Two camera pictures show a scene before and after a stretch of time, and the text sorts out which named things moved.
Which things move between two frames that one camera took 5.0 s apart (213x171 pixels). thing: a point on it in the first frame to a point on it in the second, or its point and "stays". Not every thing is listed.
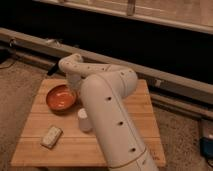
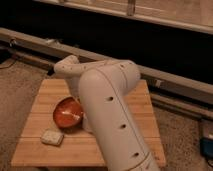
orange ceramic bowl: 61,99 to 68,114
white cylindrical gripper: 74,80 stays
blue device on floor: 206,147 stays
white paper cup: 85,122 stays
